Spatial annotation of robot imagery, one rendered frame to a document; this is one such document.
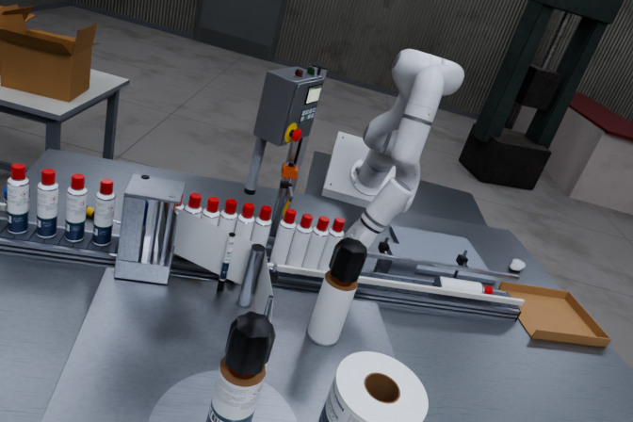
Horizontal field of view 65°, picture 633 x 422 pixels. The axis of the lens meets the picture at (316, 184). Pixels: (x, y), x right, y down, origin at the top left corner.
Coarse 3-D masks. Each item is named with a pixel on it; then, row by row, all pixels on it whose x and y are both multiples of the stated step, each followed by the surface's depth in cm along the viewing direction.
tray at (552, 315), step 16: (512, 288) 191; (528, 288) 192; (544, 288) 192; (528, 304) 185; (544, 304) 188; (560, 304) 192; (576, 304) 190; (528, 320) 176; (544, 320) 179; (560, 320) 181; (576, 320) 184; (592, 320) 181; (544, 336) 168; (560, 336) 169; (576, 336) 170; (592, 336) 171; (608, 336) 173
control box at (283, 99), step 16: (272, 80) 133; (288, 80) 131; (304, 80) 135; (320, 80) 142; (272, 96) 134; (288, 96) 132; (304, 96) 137; (272, 112) 136; (288, 112) 134; (256, 128) 140; (272, 128) 137; (288, 128) 136; (304, 128) 146
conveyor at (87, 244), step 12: (36, 228) 144; (60, 228) 147; (24, 240) 138; (36, 240) 139; (48, 240) 140; (60, 240) 142; (84, 240) 144; (192, 264) 148; (288, 276) 155; (300, 276) 156; (372, 276) 167; (384, 276) 169; (372, 288) 161; (384, 288) 162; (396, 288) 164; (468, 300) 169; (480, 300) 171
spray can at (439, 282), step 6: (438, 276) 168; (438, 282) 169; (444, 282) 166; (450, 282) 167; (456, 282) 168; (462, 282) 169; (468, 282) 170; (474, 282) 171; (450, 288) 167; (456, 288) 167; (462, 288) 168; (468, 288) 168; (474, 288) 169; (480, 288) 169; (486, 288) 171; (492, 288) 172; (492, 294) 171
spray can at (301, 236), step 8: (304, 216) 149; (312, 216) 150; (304, 224) 149; (296, 232) 150; (304, 232) 149; (296, 240) 151; (304, 240) 150; (296, 248) 152; (304, 248) 152; (288, 256) 155; (296, 256) 153; (288, 264) 155; (296, 264) 154
